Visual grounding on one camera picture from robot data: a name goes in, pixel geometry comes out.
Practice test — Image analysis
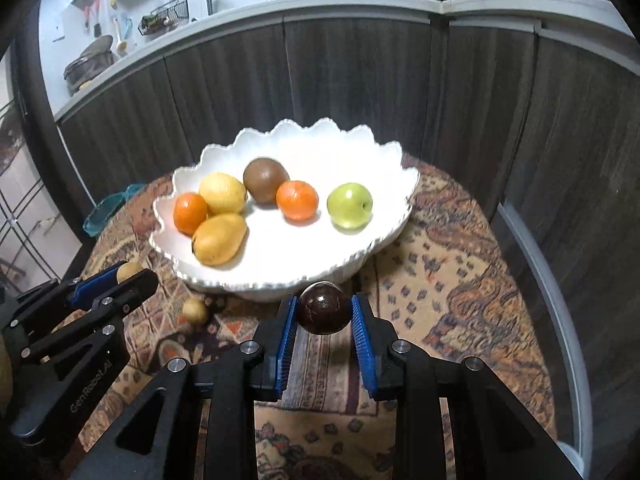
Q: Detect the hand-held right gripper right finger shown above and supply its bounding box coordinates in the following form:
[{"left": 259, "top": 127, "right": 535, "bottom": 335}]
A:
[{"left": 350, "top": 292, "right": 583, "bottom": 480}]

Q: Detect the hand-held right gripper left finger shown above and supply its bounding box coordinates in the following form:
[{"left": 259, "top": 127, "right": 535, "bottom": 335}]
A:
[{"left": 85, "top": 296, "right": 299, "bottom": 480}]

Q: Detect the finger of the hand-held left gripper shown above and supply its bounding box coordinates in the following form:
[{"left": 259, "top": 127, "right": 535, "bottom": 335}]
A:
[
  {"left": 20, "top": 268, "right": 159, "bottom": 361},
  {"left": 0, "top": 261, "right": 128, "bottom": 333}
]

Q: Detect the dark purple passion fruit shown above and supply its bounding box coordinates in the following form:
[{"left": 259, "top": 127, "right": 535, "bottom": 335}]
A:
[{"left": 298, "top": 282, "right": 349, "bottom": 335}]

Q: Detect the orange tangerine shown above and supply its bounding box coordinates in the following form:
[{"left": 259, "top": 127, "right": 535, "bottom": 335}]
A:
[
  {"left": 173, "top": 192, "right": 208, "bottom": 236},
  {"left": 276, "top": 180, "right": 320, "bottom": 222}
]

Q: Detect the yellow mango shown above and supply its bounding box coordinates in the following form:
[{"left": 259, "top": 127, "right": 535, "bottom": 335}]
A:
[{"left": 192, "top": 213, "right": 248, "bottom": 266}]

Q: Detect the white scalloped bowl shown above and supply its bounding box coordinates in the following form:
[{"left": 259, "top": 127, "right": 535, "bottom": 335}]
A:
[{"left": 148, "top": 118, "right": 421, "bottom": 303}]

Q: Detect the yellow lemon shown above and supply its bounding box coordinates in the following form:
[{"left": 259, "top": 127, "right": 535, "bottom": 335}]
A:
[{"left": 198, "top": 172, "right": 248, "bottom": 216}]

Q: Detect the green apple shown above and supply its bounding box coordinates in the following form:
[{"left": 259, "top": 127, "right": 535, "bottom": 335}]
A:
[{"left": 327, "top": 183, "right": 374, "bottom": 231}]

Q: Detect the brown kiwi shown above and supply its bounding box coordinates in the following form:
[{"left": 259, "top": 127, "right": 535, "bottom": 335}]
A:
[{"left": 243, "top": 157, "right": 291, "bottom": 205}]

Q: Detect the teal basket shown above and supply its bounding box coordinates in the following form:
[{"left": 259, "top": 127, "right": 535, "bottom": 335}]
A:
[{"left": 82, "top": 183, "right": 148, "bottom": 237}]

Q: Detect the patterned tablecloth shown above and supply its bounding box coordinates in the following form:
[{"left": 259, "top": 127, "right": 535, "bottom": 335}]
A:
[{"left": 82, "top": 160, "right": 558, "bottom": 480}]

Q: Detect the metal pot with sieve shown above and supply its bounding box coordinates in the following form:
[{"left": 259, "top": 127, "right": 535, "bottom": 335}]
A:
[{"left": 63, "top": 35, "right": 115, "bottom": 96}]

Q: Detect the white dish brush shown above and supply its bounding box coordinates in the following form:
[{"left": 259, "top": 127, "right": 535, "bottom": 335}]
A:
[{"left": 112, "top": 17, "right": 130, "bottom": 57}]

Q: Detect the dark wood kitchen counter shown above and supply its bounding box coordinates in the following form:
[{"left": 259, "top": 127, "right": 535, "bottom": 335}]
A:
[{"left": 54, "top": 0, "right": 640, "bottom": 461}]

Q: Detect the black wire wall basket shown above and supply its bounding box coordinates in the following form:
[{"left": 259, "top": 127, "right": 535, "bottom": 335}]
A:
[{"left": 138, "top": 0, "right": 190, "bottom": 37}]

